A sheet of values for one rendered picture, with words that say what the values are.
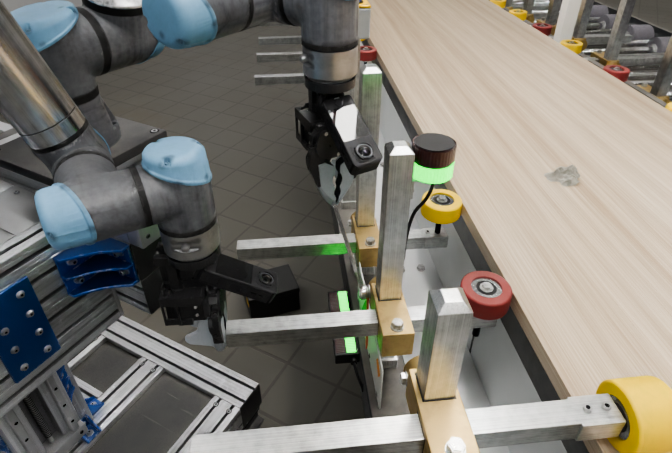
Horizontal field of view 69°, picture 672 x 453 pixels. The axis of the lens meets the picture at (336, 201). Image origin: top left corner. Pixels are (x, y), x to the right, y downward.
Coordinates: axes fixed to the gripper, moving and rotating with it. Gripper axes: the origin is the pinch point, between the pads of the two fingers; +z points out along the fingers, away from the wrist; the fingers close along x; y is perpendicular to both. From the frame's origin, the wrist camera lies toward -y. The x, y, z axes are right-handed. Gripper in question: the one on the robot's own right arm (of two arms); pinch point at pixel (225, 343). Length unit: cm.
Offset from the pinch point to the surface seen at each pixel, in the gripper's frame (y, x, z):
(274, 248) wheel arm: -7.8, -23.5, 0.3
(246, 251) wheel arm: -2.2, -23.5, 0.7
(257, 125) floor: 8, -258, 82
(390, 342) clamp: -25.6, 5.1, -3.3
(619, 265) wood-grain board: -66, -3, -8
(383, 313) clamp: -25.3, 0.6, -4.9
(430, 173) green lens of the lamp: -30.3, -1.1, -29.4
